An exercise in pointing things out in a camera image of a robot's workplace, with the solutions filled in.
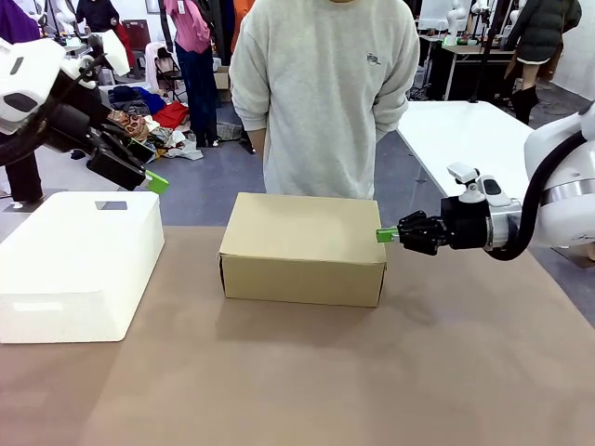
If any person in grey sweatshirt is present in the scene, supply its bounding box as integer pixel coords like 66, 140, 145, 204
229, 0, 422, 201

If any purple garment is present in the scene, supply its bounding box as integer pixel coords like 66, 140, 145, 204
0, 0, 42, 46

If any pile of colourful clothes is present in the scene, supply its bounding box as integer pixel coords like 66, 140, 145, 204
105, 85, 205, 163

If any chair draped with cloth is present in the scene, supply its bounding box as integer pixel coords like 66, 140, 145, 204
143, 41, 183, 102

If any beige cardboard shoe box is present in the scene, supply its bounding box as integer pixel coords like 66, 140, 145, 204
217, 192, 389, 308

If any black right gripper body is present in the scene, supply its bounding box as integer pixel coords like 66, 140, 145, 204
439, 199, 489, 250

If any red cloth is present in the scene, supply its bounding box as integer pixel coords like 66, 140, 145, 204
152, 100, 191, 135

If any bystander in black top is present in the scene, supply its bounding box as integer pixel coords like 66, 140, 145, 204
73, 0, 123, 34

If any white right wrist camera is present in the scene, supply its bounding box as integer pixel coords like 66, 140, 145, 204
446, 162, 512, 209

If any small brown cardboard box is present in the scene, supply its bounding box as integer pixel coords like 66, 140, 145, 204
212, 64, 233, 104

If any white plastic storage bin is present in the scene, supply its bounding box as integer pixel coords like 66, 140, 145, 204
0, 190, 166, 345

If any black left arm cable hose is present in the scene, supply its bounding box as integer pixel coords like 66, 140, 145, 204
0, 104, 64, 166

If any white table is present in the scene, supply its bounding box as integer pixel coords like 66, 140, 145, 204
394, 99, 595, 224

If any dark trouser leg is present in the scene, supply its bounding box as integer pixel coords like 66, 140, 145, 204
3, 151, 46, 204

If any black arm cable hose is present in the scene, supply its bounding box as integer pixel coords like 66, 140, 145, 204
483, 131, 588, 262
0, 104, 64, 166

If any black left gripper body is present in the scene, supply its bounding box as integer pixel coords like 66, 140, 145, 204
86, 132, 149, 191

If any black tripod pole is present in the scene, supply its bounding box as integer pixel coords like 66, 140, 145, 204
467, 0, 501, 104

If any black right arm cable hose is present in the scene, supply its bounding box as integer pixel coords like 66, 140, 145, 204
483, 131, 588, 262

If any black workbench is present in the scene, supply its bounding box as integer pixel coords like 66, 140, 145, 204
426, 36, 515, 102

